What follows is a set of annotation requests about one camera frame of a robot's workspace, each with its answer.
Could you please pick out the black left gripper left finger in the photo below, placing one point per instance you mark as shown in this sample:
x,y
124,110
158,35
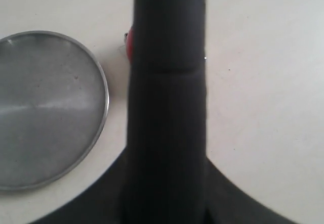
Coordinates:
x,y
99,203

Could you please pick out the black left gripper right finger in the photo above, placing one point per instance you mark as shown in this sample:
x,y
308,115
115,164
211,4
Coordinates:
x,y
227,204

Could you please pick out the red dome push button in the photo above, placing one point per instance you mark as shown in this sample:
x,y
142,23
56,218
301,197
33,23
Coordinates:
x,y
128,39

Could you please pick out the yellow black claw hammer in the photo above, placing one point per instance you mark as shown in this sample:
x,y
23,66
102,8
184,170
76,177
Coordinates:
x,y
166,135

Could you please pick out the round metal plate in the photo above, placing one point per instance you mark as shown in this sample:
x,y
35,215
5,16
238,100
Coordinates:
x,y
54,104

